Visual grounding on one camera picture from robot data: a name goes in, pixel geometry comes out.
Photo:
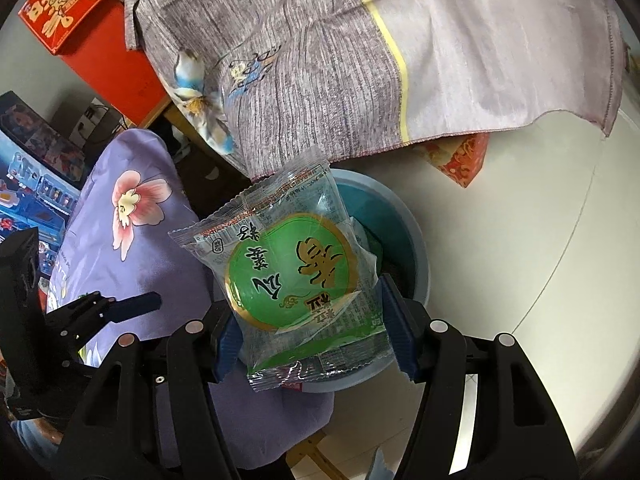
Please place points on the white power strip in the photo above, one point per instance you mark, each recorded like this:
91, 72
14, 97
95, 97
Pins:
91, 121

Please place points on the clear green noodle packet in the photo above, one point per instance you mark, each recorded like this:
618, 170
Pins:
290, 270

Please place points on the blue figure display box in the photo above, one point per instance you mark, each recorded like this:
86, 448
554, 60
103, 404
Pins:
35, 210

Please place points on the purple floral blanket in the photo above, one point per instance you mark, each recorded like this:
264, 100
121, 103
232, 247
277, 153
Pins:
150, 260

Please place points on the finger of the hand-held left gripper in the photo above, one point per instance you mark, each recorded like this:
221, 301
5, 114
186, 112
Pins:
132, 306

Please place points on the red gold printed box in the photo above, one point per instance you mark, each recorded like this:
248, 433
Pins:
65, 5

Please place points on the red cabinet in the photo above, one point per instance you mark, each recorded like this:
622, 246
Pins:
120, 70

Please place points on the grey lilac cloth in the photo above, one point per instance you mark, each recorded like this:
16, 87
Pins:
350, 60

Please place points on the wooden frame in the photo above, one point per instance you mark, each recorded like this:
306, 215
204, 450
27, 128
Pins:
315, 452

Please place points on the dark blue toy box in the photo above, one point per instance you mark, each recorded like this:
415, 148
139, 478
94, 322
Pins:
45, 130

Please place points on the red patterned gift box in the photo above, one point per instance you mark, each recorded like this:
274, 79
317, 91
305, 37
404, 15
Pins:
460, 160

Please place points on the blue plastic basin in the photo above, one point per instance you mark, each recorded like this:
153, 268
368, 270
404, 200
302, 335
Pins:
402, 240

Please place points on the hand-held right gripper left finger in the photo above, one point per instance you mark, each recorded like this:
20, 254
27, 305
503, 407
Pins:
227, 341

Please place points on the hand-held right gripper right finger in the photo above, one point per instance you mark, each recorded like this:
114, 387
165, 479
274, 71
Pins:
396, 331

